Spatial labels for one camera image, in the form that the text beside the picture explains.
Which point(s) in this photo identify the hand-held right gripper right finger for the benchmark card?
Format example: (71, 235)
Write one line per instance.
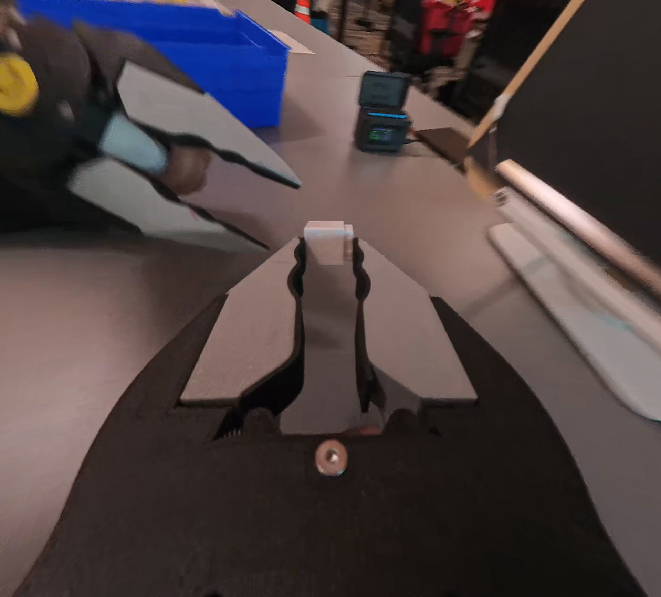
(408, 344)

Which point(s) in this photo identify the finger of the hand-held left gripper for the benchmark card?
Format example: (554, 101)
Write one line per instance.
(196, 117)
(155, 215)

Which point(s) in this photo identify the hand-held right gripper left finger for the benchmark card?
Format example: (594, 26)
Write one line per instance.
(242, 344)

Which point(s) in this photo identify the blue plastic bin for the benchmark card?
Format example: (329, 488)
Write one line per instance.
(232, 65)

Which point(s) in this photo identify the small white plastic block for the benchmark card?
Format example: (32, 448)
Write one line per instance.
(324, 243)

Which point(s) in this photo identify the person's left hand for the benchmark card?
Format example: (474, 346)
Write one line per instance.
(188, 171)

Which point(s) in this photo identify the black charging case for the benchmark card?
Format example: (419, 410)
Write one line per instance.
(382, 132)

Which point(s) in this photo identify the white board stand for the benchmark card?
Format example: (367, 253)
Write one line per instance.
(594, 328)

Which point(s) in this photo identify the red bag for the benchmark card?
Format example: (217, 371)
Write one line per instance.
(444, 29)

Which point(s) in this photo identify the black board with wooden frame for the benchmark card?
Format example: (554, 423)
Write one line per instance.
(594, 91)

